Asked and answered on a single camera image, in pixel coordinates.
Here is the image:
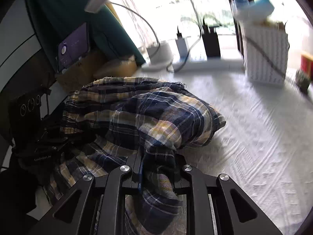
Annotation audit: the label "white perforated storage basket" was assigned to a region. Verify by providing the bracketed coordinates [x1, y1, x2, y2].
[242, 24, 289, 85]

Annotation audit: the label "white usb charger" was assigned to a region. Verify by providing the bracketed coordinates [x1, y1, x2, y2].
[176, 28, 188, 59]

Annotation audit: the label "black cable over basket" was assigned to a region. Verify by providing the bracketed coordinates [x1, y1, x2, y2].
[244, 20, 290, 79]

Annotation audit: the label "blue white face masks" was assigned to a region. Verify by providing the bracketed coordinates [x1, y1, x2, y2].
[231, 0, 274, 23]

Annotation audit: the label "white desk lamp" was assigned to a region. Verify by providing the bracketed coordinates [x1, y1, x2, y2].
[84, 0, 173, 71]

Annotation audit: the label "red tin can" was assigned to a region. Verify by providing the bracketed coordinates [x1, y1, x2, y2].
[300, 53, 313, 74]

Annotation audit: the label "white power strip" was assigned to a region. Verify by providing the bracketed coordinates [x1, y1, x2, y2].
[172, 58, 244, 72]

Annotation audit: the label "black power adapter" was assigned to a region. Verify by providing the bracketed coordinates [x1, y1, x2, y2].
[202, 19, 221, 58]

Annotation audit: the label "tan oval container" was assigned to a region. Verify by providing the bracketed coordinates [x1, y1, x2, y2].
[93, 55, 138, 80]

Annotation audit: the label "brown cardboard box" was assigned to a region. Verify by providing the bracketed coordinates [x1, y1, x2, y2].
[56, 52, 107, 93]

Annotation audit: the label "navy yellow plaid pants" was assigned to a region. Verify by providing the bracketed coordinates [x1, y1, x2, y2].
[43, 77, 226, 234]

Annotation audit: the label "teal curtain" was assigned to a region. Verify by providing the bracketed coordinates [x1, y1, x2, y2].
[25, 0, 145, 70]

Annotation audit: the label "tablet with purple screen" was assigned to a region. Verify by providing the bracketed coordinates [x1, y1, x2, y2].
[58, 22, 90, 69]

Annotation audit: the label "black charger cable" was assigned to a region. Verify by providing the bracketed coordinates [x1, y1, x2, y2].
[166, 12, 209, 73]

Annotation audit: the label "small green plant ball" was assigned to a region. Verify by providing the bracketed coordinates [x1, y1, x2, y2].
[296, 69, 311, 92]

